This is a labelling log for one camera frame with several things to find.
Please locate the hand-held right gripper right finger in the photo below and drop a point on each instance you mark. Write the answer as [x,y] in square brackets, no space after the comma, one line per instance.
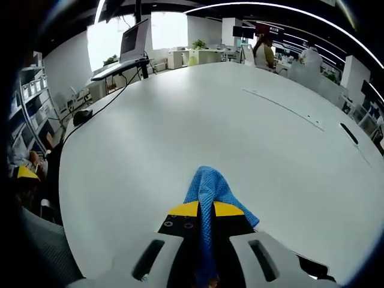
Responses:
[237,228]

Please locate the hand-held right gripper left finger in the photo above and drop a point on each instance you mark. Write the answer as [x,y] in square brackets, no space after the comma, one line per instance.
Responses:
[150,258]

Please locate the blue cleaning cloth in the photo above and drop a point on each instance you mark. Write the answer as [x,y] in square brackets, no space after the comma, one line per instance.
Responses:
[207,186]

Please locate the white storage shelf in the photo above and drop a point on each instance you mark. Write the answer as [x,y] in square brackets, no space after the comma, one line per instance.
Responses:
[33,99]

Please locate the grey mesh office chair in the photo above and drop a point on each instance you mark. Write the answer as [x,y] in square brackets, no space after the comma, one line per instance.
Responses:
[48,249]

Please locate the black computer mouse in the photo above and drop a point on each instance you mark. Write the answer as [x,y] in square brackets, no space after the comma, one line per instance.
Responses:
[83,117]

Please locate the black laptop stand desk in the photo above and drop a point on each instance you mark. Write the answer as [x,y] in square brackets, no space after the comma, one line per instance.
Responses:
[120,70]

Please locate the green potted plant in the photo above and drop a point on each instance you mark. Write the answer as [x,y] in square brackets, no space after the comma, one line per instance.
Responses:
[199,44]
[110,60]

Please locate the grey chair back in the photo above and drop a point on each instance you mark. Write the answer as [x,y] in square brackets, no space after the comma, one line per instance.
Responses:
[304,76]

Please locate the grey laptop on stand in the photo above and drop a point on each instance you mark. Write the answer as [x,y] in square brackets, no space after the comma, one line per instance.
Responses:
[135,42]

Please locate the curved ceiling light strip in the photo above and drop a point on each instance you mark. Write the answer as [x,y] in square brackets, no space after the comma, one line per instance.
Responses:
[300,13]
[100,10]

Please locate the red display screen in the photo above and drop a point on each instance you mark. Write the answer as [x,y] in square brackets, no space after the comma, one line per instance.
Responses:
[270,29]

